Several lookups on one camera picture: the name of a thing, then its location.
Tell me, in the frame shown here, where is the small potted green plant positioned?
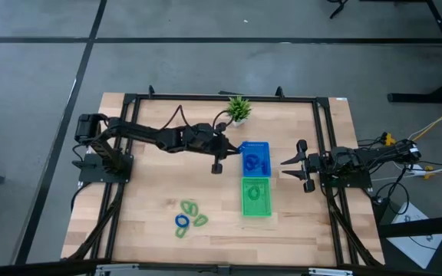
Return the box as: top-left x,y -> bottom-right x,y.
223,95 -> 252,127

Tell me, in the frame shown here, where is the black gantry bar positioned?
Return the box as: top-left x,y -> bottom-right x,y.
0,257 -> 442,276

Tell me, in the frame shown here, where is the green plastic slotted basket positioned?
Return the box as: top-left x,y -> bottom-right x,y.
241,177 -> 273,218

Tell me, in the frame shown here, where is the black chair leg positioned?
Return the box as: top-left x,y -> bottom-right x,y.
327,0 -> 349,19

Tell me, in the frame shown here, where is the white cable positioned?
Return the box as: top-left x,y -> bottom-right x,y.
370,160 -> 442,182

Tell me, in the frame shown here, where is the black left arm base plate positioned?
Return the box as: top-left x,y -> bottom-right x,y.
78,153 -> 133,184

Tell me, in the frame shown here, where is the black aluminium table frame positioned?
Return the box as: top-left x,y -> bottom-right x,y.
61,84 -> 385,269

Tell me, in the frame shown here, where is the silver metal bracket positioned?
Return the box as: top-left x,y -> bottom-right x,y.
308,267 -> 355,276
94,263 -> 142,276

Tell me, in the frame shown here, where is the blue plastic slotted basket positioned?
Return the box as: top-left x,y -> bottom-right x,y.
241,141 -> 272,179

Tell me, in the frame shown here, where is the black table beam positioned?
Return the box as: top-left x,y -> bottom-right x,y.
376,213 -> 442,239

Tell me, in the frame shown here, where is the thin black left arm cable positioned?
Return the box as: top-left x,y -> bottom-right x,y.
160,104 -> 191,131

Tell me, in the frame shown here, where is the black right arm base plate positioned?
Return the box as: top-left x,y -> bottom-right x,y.
318,168 -> 374,189

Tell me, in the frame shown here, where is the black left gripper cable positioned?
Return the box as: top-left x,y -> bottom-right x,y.
212,110 -> 234,133

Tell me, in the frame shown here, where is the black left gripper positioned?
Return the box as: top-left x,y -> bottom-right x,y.
200,123 -> 244,176

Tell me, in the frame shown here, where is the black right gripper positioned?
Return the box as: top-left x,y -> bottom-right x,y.
280,139 -> 322,194

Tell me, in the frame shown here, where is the white box with logo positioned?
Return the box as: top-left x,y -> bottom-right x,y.
389,201 -> 442,269

